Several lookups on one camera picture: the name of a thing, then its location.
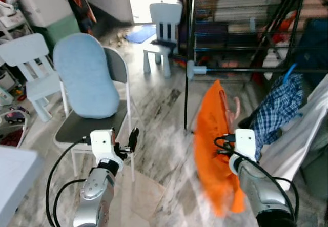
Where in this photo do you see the orange garment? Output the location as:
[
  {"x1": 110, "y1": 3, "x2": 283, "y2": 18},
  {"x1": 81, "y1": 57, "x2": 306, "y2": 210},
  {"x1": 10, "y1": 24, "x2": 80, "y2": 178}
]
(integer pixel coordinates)
[{"x1": 192, "y1": 79, "x2": 245, "y2": 217}]

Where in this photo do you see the pink plastic hanger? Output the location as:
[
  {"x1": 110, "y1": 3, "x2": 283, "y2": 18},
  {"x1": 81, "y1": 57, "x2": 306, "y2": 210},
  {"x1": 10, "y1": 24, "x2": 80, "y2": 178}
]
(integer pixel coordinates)
[{"x1": 219, "y1": 90, "x2": 241, "y2": 135}]

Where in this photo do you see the blue plastic hanger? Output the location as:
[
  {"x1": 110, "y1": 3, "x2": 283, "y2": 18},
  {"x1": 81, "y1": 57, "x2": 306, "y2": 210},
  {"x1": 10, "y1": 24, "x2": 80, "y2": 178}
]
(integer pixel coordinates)
[{"x1": 282, "y1": 63, "x2": 298, "y2": 87}]

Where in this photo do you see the white folding chair dark seat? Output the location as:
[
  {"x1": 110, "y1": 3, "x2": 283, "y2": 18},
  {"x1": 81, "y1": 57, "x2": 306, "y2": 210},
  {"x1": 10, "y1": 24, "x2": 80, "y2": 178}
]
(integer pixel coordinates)
[{"x1": 54, "y1": 45, "x2": 136, "y2": 182}]

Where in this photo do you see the blue plaid shirt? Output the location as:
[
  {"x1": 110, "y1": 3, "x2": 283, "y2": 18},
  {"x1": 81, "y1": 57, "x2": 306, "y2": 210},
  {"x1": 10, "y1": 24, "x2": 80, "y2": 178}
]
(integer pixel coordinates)
[{"x1": 250, "y1": 73, "x2": 305, "y2": 161}]

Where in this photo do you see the white shirt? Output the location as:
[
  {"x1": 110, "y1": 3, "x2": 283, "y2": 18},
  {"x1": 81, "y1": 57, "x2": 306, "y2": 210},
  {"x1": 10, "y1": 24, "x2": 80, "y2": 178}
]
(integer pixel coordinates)
[{"x1": 259, "y1": 76, "x2": 328, "y2": 192}]

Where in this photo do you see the light blue cushion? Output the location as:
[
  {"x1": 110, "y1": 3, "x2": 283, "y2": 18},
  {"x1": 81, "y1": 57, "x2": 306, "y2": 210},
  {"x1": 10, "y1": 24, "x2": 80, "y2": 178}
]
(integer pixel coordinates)
[{"x1": 53, "y1": 33, "x2": 121, "y2": 119}]

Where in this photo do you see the black metal drying rack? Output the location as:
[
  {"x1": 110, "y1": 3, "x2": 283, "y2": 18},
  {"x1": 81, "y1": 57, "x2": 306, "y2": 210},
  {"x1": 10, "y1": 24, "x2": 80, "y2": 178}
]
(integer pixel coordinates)
[{"x1": 183, "y1": 0, "x2": 328, "y2": 131}]

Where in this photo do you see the grey green sofa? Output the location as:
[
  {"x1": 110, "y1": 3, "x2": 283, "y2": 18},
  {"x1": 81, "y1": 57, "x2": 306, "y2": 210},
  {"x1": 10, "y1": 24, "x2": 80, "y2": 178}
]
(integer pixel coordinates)
[{"x1": 300, "y1": 140, "x2": 328, "y2": 202}]

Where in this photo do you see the blue floor mat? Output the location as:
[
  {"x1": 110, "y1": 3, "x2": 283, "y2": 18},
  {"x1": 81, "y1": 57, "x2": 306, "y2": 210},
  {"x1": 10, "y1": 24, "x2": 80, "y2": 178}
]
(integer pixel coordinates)
[{"x1": 125, "y1": 25, "x2": 157, "y2": 44}]

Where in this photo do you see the white plastic folding table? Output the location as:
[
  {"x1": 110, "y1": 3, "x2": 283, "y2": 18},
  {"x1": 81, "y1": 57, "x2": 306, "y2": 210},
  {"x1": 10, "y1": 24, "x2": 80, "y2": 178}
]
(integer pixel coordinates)
[{"x1": 0, "y1": 145, "x2": 46, "y2": 227}]

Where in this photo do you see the green storage box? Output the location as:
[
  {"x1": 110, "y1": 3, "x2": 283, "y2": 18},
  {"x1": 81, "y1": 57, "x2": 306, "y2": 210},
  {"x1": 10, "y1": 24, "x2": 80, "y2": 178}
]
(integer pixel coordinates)
[{"x1": 46, "y1": 14, "x2": 83, "y2": 51}]

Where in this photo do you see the blue suitcase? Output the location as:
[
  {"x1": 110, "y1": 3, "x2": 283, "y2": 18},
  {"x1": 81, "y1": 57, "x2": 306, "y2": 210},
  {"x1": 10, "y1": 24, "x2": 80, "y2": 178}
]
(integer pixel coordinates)
[{"x1": 292, "y1": 17, "x2": 328, "y2": 92}]

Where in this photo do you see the white storage box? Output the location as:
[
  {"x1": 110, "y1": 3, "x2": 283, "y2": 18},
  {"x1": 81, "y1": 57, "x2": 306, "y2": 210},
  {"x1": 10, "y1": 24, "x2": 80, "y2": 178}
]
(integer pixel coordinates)
[{"x1": 15, "y1": 0, "x2": 75, "y2": 28}]

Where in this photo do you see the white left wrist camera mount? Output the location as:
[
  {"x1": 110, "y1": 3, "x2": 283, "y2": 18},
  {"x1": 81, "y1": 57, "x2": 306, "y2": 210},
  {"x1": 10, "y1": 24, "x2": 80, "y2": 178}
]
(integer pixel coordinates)
[{"x1": 90, "y1": 129, "x2": 124, "y2": 169}]

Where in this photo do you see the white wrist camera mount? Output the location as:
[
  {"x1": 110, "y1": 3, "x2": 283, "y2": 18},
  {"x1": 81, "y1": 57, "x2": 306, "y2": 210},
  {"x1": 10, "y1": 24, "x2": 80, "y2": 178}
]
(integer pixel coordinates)
[
  {"x1": 90, "y1": 129, "x2": 124, "y2": 169},
  {"x1": 233, "y1": 129, "x2": 257, "y2": 161}
]

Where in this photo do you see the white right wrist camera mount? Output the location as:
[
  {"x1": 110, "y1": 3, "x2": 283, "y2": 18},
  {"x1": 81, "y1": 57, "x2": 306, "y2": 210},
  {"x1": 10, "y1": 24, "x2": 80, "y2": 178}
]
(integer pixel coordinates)
[{"x1": 233, "y1": 129, "x2": 257, "y2": 161}]

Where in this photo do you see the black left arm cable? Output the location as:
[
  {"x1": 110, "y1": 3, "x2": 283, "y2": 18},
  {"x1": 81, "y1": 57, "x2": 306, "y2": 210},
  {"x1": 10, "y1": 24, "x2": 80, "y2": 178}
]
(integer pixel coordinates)
[
  {"x1": 45, "y1": 140, "x2": 93, "y2": 227},
  {"x1": 52, "y1": 179, "x2": 89, "y2": 227}
]

